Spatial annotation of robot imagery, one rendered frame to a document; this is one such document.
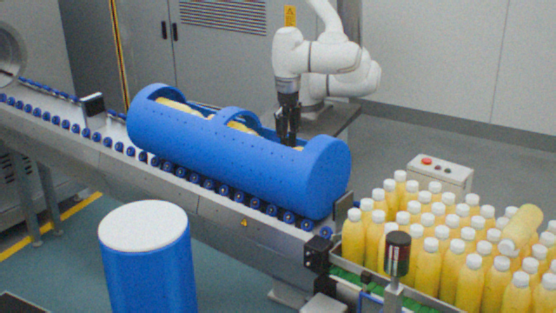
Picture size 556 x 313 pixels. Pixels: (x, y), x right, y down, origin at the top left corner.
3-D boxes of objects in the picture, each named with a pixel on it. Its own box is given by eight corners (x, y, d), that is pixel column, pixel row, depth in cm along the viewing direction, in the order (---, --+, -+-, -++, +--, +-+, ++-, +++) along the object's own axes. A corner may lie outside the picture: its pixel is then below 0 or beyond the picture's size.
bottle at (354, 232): (353, 256, 201) (354, 207, 192) (367, 266, 196) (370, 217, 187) (336, 263, 197) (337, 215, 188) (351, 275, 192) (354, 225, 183)
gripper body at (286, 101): (287, 83, 214) (287, 108, 219) (271, 90, 209) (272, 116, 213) (304, 88, 210) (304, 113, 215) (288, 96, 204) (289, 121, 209)
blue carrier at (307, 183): (182, 133, 271) (173, 72, 256) (352, 196, 223) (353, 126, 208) (131, 161, 252) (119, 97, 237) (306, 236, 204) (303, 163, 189)
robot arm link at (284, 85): (268, 75, 206) (268, 91, 209) (290, 80, 201) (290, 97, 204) (285, 67, 212) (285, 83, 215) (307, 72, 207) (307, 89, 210)
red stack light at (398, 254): (392, 242, 156) (393, 229, 154) (414, 251, 152) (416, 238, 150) (379, 255, 151) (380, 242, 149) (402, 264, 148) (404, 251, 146)
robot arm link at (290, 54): (269, 78, 203) (309, 80, 201) (268, 32, 196) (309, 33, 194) (274, 67, 212) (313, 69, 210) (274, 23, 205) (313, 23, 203)
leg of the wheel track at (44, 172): (59, 229, 374) (38, 136, 345) (65, 233, 371) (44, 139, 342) (51, 234, 370) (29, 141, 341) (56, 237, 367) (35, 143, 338)
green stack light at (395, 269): (390, 258, 158) (392, 243, 156) (413, 267, 154) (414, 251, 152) (378, 270, 154) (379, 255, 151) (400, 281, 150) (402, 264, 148)
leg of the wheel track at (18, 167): (39, 240, 365) (16, 146, 335) (44, 243, 362) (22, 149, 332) (30, 245, 361) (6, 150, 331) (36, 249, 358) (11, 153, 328)
